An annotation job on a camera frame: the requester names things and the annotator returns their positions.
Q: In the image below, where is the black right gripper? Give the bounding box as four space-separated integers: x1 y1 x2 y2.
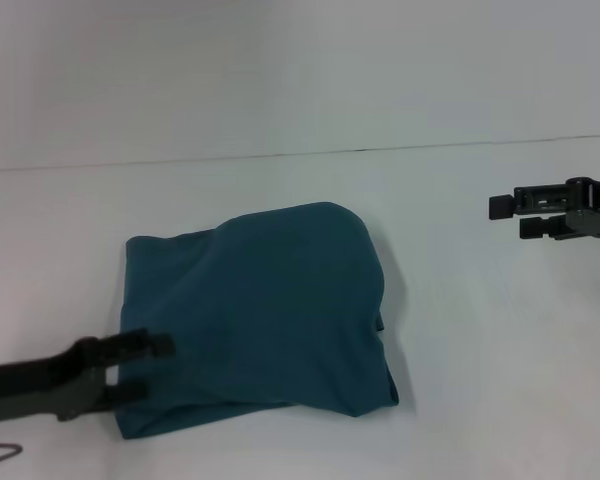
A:
488 176 600 242

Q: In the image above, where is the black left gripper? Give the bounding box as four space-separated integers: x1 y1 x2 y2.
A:
0 329 176 424

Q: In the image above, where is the teal T-shirt pink FREE print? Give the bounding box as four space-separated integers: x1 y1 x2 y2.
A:
113 200 401 441

